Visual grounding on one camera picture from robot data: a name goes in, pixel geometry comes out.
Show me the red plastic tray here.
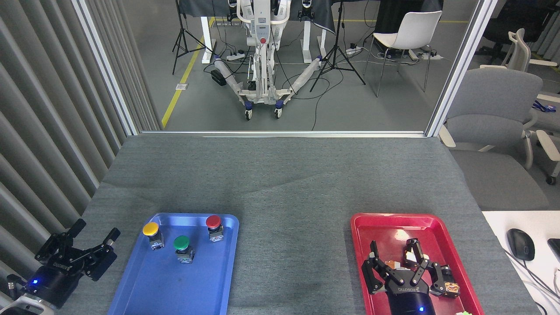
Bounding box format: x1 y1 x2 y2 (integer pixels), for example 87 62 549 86
350 213 485 315

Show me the silver post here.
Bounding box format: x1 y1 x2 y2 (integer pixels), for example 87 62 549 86
425 0 499 137
71 0 140 136

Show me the white-legged desk with black cloth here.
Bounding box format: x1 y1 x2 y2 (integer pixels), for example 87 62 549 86
177 0 337 64

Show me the black switch with orange base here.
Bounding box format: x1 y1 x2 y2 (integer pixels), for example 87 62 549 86
439 264 461 298

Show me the white stand on wheels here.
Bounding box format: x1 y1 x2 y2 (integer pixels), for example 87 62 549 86
213 0 324 121

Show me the black and white switch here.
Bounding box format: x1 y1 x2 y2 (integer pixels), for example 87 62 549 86
403 240 424 268

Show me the black computer mouse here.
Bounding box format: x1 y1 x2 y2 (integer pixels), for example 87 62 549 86
507 228 536 262

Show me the white-armed office chair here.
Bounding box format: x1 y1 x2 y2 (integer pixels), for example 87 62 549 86
536 129 560 185

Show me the silver horizontal rail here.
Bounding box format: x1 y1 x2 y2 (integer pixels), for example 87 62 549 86
140 130 431 138

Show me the white plastic chair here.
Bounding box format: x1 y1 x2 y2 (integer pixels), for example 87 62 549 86
363 10 443 98

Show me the grey felt table cover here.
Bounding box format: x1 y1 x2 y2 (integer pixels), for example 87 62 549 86
26 133 541 315

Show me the black tripod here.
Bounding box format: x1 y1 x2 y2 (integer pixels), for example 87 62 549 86
310 0 366 92
172 0 214 75

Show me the yellow push button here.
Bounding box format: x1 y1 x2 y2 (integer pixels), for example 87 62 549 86
143 222 165 251

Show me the black office chair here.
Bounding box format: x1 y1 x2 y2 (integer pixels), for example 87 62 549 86
475 0 560 55

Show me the white desk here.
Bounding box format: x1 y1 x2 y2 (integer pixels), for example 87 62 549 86
481 211 560 315

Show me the grey office chair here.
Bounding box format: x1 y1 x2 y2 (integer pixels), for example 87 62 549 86
439 68 544 171

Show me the white office chair with headrest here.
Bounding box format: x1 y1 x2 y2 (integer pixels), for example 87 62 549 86
480 28 558 73

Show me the red push button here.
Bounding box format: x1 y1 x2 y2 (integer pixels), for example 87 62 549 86
206 215 224 242

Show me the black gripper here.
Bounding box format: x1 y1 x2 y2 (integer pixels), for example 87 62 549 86
362 238 452 315
23 219 121 309

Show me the green push button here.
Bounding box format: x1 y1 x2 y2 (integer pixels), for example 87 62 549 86
173 235 195 264

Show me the blue plastic tray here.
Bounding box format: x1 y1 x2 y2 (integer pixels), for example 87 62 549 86
107 213 240 315

